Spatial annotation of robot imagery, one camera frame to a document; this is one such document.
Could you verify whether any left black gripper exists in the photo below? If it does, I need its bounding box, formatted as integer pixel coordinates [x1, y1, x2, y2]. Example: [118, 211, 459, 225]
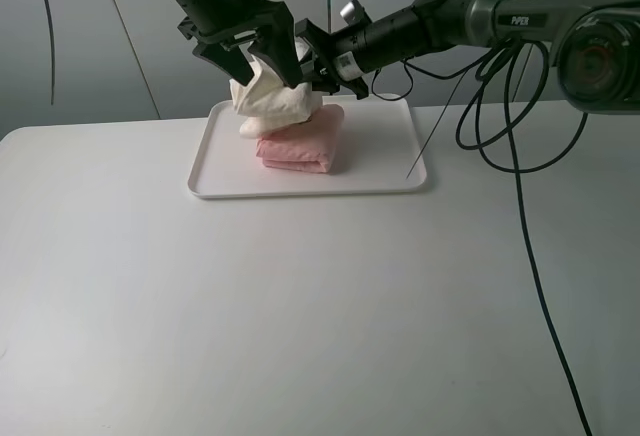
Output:
[178, 0, 303, 88]

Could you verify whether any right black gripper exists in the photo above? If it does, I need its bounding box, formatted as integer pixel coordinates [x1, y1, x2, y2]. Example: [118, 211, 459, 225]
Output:
[295, 19, 369, 100]

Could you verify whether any cream white terry towel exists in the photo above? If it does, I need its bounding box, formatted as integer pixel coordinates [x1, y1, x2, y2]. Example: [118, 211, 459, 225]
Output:
[229, 56, 323, 139]

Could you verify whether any pink terry towel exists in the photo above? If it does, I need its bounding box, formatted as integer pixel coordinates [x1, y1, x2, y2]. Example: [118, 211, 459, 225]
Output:
[256, 104, 344, 174]

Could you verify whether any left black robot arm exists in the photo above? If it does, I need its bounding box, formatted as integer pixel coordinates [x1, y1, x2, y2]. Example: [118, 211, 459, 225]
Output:
[175, 0, 303, 88]

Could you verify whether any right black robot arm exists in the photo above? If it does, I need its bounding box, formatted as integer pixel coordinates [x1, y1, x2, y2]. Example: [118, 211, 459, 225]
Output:
[296, 0, 639, 114]

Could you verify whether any white rectangular plastic tray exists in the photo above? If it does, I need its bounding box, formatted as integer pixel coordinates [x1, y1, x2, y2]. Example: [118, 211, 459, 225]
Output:
[187, 95, 427, 199]

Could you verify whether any right arm black cable bundle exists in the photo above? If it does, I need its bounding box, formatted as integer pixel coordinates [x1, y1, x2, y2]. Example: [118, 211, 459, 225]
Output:
[372, 0, 596, 436]

